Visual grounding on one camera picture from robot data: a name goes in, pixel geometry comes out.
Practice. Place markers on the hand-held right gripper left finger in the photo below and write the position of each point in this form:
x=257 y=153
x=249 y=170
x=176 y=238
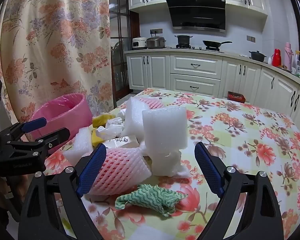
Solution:
x=92 y=170

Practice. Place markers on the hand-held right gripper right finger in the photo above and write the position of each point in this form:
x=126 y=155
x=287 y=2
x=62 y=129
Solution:
x=210 y=170

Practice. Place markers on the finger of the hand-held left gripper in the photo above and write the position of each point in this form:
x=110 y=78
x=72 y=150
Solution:
x=57 y=135
x=36 y=124

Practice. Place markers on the white foam sheet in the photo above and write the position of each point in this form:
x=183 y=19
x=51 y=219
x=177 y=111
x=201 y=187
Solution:
x=80 y=145
x=165 y=165
x=133 y=115

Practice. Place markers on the pink trash bin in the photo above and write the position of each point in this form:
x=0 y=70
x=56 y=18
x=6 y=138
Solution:
x=72 y=112

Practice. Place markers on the pink foam fruit net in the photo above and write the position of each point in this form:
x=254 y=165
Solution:
x=120 y=170
x=152 y=103

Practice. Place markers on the yellow sponge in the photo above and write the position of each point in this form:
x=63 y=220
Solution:
x=95 y=140
x=101 y=120

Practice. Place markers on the white printed packet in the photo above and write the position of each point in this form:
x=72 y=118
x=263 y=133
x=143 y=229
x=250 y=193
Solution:
x=125 y=142

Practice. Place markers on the white plastic bag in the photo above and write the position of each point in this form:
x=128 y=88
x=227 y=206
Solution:
x=110 y=127

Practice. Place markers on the white foam block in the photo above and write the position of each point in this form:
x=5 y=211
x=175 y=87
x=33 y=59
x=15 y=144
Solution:
x=165 y=127

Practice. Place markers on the green patterned cloth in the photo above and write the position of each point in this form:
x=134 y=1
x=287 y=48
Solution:
x=150 y=197

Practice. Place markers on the red floor bin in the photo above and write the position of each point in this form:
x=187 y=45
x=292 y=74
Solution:
x=236 y=97

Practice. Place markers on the floral curtain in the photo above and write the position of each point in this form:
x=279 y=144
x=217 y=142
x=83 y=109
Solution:
x=52 y=42

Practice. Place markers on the white lower cabinets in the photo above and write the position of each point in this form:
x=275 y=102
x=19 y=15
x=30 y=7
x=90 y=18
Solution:
x=195 y=65

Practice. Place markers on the white rice cooker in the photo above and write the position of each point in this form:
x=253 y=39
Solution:
x=139 y=43

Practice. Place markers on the black gas stove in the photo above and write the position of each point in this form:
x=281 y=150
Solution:
x=195 y=48

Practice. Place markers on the black casserole pot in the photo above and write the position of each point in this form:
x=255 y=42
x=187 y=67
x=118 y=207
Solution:
x=257 y=56

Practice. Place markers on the black frying pan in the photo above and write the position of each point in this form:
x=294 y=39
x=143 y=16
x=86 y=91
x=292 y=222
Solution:
x=212 y=44

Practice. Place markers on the red thermos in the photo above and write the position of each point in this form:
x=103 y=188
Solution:
x=276 y=58

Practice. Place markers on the black stock pot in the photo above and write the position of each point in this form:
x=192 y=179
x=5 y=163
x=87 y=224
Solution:
x=183 y=41

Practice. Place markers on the dark wooden glass door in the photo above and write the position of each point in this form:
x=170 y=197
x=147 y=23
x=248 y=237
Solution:
x=120 y=17

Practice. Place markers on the silver pressure cooker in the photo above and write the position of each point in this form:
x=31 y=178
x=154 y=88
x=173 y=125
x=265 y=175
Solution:
x=155 y=42

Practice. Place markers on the pink thermos bottle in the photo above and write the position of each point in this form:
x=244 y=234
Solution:
x=288 y=57

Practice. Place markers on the white bottle yellow cap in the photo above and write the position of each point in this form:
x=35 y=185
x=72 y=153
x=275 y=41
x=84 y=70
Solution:
x=296 y=63

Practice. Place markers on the black range hood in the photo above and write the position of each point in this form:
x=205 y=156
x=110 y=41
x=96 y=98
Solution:
x=197 y=12

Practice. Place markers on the brown wall socket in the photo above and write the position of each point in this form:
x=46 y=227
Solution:
x=251 y=39

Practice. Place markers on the dark wall socket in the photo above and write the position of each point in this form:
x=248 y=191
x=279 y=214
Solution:
x=156 y=31

